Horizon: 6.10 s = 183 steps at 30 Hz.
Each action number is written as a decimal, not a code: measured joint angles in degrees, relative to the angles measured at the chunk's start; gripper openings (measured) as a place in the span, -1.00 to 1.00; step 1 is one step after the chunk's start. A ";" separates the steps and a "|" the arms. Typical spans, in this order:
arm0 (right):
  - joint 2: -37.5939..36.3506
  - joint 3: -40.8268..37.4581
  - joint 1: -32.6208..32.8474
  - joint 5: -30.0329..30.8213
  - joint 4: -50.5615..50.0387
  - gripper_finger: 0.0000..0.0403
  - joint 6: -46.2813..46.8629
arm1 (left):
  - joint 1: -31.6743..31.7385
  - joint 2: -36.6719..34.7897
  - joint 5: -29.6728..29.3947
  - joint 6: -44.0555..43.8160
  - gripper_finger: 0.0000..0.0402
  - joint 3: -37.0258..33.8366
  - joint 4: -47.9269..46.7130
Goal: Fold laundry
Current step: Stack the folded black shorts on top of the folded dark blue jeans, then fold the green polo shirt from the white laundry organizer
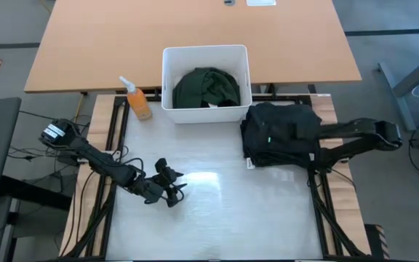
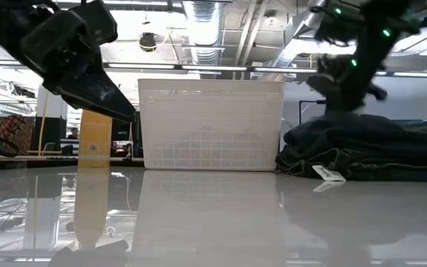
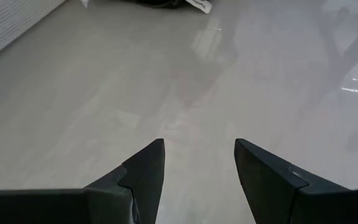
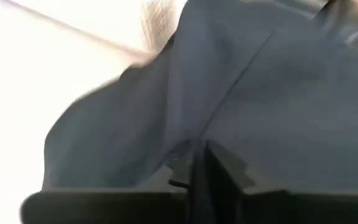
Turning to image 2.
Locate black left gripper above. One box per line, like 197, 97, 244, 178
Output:
19, 10, 137, 123

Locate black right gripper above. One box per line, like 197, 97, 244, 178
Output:
308, 36, 388, 114

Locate black zip jacket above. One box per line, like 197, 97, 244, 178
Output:
282, 112, 427, 151

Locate white paper tag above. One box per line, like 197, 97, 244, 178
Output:
311, 165, 347, 182

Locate dark blue jeans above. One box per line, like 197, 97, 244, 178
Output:
275, 144, 427, 182

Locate white perforated laundry basket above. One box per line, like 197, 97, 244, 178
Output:
138, 79, 285, 172

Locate orange spray bottle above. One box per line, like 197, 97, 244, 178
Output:
78, 109, 113, 168

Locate black ceiling dome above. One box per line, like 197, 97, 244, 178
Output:
139, 32, 158, 53

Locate red patterned cloth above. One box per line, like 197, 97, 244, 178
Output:
0, 115, 36, 155

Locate long linear ceiling light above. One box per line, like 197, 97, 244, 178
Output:
0, 61, 427, 79

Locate black metal stand frame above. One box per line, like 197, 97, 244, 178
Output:
298, 99, 328, 125

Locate hanging yellow cable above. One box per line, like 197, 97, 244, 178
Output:
38, 90, 49, 156

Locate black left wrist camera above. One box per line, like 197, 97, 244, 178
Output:
68, 0, 119, 47

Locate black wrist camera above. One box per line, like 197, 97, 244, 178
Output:
68, 0, 119, 47
311, 0, 366, 44

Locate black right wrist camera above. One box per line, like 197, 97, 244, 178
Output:
311, 0, 366, 44

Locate smooth silver ceiling duct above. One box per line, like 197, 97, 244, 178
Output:
272, 0, 329, 70

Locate corrugated silver ceiling duct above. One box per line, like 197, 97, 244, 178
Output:
182, 0, 225, 67

